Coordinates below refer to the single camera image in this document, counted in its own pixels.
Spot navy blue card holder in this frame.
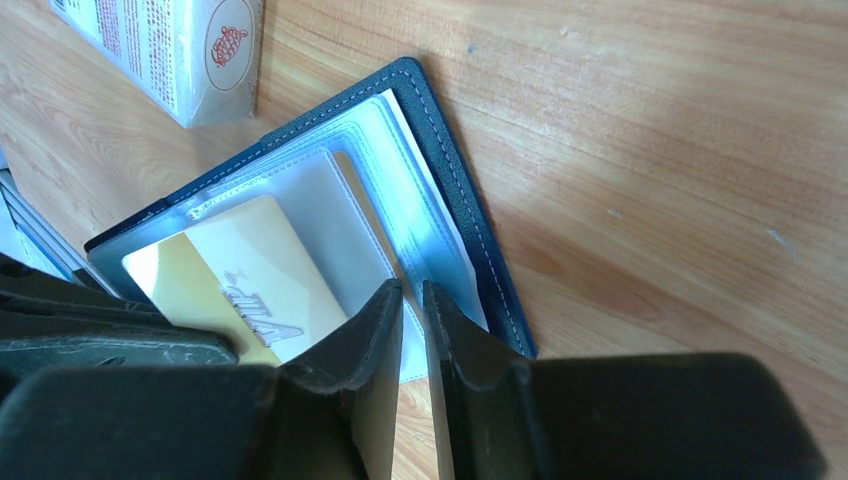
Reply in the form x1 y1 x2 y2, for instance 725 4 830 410
85 57 537 382

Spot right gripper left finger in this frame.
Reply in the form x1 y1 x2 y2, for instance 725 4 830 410
278 279 404 479

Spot gold credit card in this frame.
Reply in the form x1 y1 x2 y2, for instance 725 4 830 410
122 195 348 366

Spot red patterned tissue pack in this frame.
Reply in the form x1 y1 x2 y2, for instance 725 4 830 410
50 0 265 128

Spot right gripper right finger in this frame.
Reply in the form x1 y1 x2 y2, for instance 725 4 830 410
422 281 530 479

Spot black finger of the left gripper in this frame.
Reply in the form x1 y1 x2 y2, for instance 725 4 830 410
1 255 238 396

